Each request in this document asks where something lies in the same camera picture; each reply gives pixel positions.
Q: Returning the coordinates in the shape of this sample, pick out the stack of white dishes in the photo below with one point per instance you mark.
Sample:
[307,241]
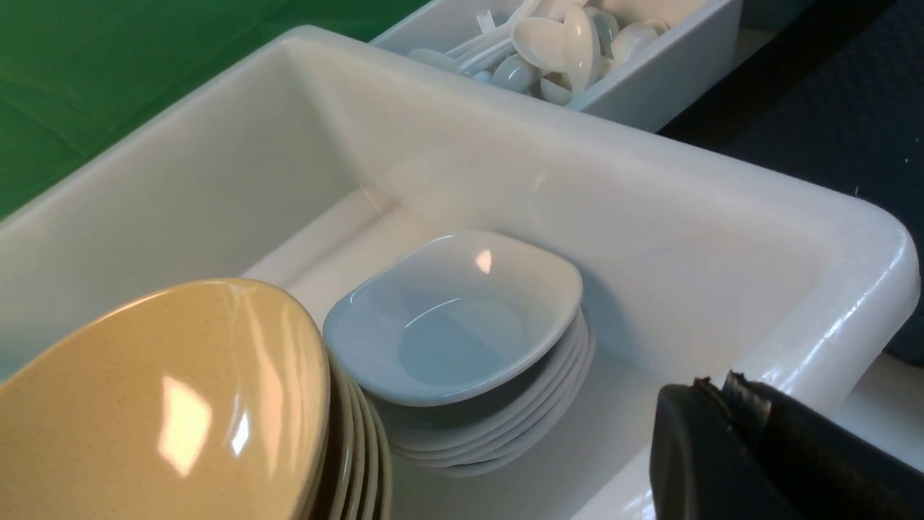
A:
[487,432]

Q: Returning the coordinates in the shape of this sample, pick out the bottom stacked beige bowl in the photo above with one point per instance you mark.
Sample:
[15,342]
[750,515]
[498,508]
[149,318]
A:
[383,507]

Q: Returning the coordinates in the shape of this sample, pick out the top stacked beige bowl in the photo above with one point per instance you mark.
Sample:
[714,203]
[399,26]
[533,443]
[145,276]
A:
[331,483]

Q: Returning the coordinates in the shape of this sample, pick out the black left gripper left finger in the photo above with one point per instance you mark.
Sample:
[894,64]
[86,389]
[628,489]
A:
[699,466]

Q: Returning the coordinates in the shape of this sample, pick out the pile of white spoons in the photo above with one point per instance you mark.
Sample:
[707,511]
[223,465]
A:
[553,50]

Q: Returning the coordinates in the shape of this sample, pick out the beige noodle bowl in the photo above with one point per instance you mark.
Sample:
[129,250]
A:
[207,400]

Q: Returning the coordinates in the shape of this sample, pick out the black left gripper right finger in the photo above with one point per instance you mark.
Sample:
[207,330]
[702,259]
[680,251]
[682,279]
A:
[822,470]

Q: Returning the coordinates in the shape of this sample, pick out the white square sauce dish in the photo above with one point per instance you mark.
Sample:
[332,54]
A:
[454,319]

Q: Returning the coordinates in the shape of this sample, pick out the stacked beige bowl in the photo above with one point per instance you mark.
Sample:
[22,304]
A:
[355,496]
[331,483]
[383,507]
[369,492]

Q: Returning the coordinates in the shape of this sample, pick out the white spoon bin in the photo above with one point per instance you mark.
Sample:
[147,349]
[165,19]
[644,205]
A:
[671,73]

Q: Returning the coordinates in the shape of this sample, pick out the green backdrop cloth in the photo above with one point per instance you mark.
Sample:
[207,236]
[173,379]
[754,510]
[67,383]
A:
[77,76]

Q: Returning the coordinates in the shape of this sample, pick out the large white plastic tub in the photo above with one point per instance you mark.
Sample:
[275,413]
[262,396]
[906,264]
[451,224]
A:
[318,160]

